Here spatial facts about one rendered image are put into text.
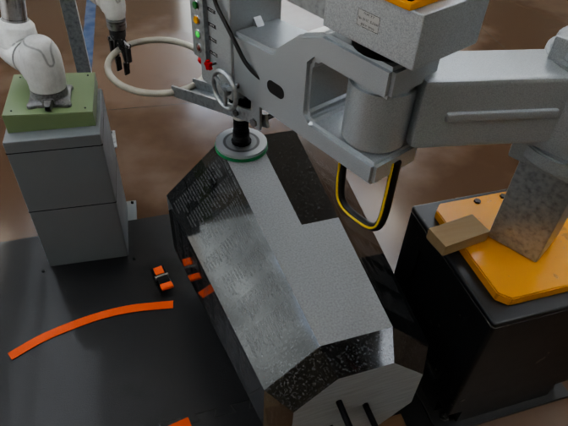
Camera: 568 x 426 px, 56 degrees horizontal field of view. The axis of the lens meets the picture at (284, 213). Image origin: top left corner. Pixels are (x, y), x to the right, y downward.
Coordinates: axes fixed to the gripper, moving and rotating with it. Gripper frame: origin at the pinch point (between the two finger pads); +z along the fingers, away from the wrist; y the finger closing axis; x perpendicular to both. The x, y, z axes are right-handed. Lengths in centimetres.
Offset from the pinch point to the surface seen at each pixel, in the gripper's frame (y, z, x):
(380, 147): 151, -56, -40
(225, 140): 80, -8, -20
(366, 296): 165, -13, -55
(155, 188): 6, 86, 6
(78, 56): -60, 27, 18
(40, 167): 10, 18, -62
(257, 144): 92, -9, -14
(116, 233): 31, 63, -45
